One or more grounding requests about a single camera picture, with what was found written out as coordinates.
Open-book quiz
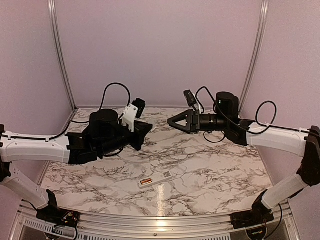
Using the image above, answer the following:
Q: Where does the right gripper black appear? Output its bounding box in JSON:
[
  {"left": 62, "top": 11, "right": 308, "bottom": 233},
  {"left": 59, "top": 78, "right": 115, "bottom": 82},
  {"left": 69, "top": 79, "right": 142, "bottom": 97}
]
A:
[{"left": 168, "top": 108, "right": 230, "bottom": 134}]

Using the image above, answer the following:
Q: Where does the orange battery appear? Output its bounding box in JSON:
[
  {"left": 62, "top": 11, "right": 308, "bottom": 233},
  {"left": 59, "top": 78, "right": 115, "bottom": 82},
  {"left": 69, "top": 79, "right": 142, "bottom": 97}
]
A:
[{"left": 140, "top": 178, "right": 153, "bottom": 184}]

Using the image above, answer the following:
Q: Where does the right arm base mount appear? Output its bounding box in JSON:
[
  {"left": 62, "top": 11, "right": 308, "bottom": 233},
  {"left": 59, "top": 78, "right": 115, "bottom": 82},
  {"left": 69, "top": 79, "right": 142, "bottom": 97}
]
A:
[{"left": 230, "top": 205, "right": 275, "bottom": 229}]

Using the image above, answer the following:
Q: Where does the left aluminium frame post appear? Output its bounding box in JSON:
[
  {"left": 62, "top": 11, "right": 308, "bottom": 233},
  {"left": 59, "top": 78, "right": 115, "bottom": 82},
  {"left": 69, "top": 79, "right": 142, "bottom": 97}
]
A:
[{"left": 47, "top": 0, "right": 77, "bottom": 111}]

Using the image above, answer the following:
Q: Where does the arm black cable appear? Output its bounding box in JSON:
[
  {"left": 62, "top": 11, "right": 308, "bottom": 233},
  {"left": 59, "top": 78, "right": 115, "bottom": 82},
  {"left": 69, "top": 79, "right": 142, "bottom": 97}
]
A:
[
  {"left": 194, "top": 86, "right": 311, "bottom": 145},
  {"left": 0, "top": 83, "right": 132, "bottom": 141}
]

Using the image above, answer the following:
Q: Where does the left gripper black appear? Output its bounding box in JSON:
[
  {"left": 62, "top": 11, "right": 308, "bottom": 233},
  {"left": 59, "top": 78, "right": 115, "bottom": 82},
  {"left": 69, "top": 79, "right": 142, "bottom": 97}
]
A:
[{"left": 98, "top": 118, "right": 153, "bottom": 156}]

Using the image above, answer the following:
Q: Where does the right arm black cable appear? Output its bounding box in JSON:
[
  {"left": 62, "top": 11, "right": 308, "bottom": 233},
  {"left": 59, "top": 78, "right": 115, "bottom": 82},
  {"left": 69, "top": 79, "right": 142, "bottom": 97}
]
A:
[{"left": 194, "top": 86, "right": 311, "bottom": 145}]

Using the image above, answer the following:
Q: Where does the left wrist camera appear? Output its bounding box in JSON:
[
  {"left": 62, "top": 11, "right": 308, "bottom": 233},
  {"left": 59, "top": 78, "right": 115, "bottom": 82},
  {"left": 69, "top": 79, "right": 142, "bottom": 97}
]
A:
[{"left": 121, "top": 98, "right": 146, "bottom": 133}]

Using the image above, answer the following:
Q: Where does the white remote control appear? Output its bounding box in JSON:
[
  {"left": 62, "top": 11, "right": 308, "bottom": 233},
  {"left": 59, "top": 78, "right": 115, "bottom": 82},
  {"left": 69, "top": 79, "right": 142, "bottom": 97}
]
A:
[{"left": 137, "top": 171, "right": 173, "bottom": 189}]

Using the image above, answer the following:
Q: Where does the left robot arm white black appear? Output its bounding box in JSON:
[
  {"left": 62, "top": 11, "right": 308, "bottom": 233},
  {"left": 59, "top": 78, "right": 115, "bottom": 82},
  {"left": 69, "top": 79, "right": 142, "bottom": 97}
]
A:
[{"left": 0, "top": 105, "right": 153, "bottom": 223}]

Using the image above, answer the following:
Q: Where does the aluminium frame post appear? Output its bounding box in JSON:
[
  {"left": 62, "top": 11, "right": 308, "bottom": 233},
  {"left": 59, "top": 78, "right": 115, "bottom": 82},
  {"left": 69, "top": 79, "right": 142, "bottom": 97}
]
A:
[
  {"left": 239, "top": 0, "right": 270, "bottom": 112},
  {"left": 47, "top": 0, "right": 77, "bottom": 111}
]

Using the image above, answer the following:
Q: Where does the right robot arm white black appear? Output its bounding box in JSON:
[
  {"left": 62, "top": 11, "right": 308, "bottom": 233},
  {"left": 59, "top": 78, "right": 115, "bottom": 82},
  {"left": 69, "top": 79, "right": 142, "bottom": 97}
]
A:
[{"left": 167, "top": 90, "right": 320, "bottom": 224}]

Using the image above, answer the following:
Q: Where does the front aluminium rail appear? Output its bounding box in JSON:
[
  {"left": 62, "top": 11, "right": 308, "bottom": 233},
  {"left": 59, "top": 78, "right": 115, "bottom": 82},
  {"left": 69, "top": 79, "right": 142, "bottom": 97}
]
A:
[{"left": 9, "top": 200, "right": 301, "bottom": 240}]

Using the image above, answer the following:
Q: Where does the white battery cover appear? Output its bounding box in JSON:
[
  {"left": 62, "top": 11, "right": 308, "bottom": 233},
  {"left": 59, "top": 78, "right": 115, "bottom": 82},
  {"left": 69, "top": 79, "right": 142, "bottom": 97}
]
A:
[{"left": 148, "top": 119, "right": 157, "bottom": 132}]

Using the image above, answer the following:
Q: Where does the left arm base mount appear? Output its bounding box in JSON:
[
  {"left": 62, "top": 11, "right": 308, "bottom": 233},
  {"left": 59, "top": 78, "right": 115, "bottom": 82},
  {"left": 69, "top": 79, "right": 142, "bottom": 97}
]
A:
[{"left": 36, "top": 206, "right": 80, "bottom": 228}]

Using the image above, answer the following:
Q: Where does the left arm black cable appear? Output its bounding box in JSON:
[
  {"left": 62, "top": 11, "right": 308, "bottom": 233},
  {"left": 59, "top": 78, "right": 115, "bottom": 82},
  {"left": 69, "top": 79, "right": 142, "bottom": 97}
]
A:
[{"left": 0, "top": 83, "right": 132, "bottom": 141}]

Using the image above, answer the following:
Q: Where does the right aluminium frame post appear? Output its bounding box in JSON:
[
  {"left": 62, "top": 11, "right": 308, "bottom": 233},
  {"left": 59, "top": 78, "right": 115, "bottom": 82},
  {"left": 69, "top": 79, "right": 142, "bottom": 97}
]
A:
[{"left": 239, "top": 0, "right": 270, "bottom": 112}]

